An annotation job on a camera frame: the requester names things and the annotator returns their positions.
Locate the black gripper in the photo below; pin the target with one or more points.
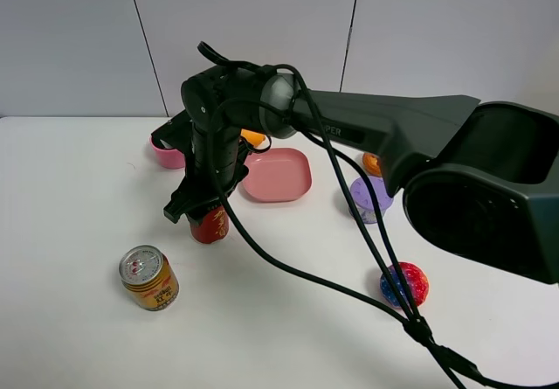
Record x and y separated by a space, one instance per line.
214 165

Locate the red drink can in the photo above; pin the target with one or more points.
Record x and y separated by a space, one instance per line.
214 226

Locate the dark green robot arm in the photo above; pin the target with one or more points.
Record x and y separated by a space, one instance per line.
478 180

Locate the pink toy saucepan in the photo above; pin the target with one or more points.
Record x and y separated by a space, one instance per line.
171 159

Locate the gold drink can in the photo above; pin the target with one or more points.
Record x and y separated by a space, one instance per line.
149 279

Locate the yellow toy mango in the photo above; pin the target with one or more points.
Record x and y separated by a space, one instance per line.
254 138

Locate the pink plastic plate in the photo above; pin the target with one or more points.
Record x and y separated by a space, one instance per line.
278 175

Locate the purple toy mushroom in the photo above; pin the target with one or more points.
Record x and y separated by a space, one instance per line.
362 198

